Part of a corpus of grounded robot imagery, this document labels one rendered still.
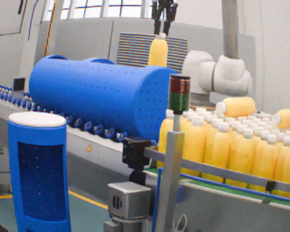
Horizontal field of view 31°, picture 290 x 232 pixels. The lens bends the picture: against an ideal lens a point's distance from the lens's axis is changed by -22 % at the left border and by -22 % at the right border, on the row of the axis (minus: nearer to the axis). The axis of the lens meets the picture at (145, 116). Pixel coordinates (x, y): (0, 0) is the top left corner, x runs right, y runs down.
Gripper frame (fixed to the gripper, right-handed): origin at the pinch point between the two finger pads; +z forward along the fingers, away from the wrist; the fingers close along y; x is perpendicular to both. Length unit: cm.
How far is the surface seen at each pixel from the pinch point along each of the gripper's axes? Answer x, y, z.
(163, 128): 36, 20, 31
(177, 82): 63, 40, 8
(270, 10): -150, -246, -22
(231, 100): 50, 3, 17
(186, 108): 65, 37, 15
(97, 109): -4.3, 22.1, 35.5
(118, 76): 2.0, 18.4, 21.0
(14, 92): -108, 23, 53
